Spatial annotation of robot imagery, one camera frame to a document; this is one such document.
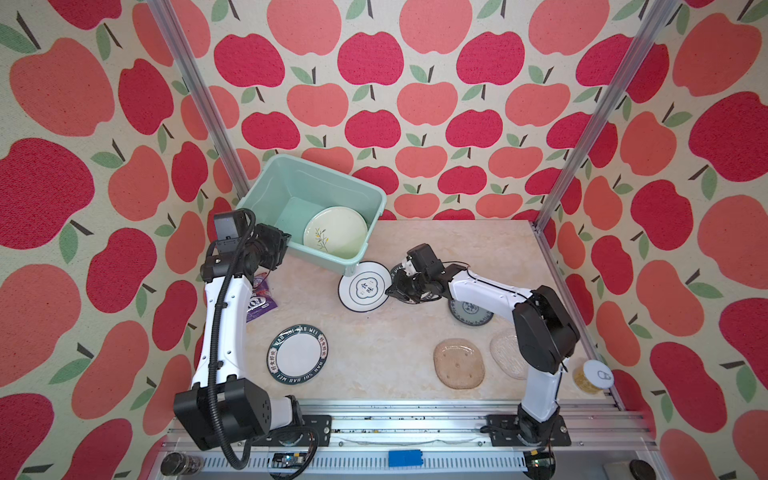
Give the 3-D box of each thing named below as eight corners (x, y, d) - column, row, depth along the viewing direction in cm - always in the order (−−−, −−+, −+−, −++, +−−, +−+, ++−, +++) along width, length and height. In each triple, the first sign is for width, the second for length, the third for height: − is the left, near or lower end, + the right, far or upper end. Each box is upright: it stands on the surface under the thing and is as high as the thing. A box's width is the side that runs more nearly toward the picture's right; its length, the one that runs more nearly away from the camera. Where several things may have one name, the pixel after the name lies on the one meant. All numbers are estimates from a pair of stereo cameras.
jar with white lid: (576, 393, 82) (590, 386, 77) (567, 368, 87) (579, 360, 81) (603, 393, 82) (618, 386, 77) (592, 368, 87) (606, 360, 81)
